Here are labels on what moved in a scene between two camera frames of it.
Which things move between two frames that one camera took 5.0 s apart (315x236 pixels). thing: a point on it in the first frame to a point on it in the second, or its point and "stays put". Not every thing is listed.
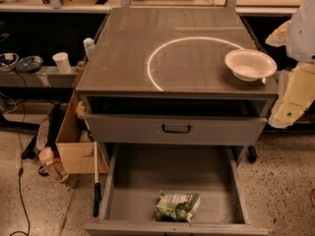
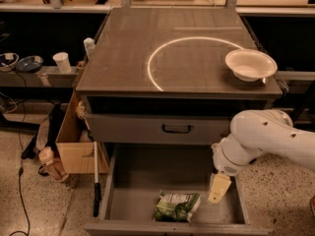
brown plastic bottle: x=47 y=156 stays put
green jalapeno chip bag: x=176 y=206 stays put
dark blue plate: x=30 y=64 stays put
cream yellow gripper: x=302 y=38 to x=223 y=163
